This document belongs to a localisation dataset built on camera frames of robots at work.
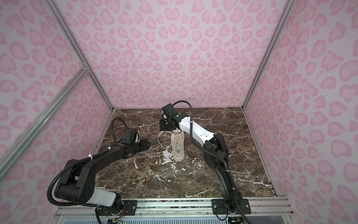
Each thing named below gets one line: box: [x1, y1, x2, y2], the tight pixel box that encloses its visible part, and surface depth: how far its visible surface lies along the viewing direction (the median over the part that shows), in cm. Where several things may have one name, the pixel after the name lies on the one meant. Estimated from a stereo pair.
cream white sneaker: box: [171, 127, 186, 162], surface depth 92 cm
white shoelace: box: [157, 130, 173, 149], surface depth 103 cm
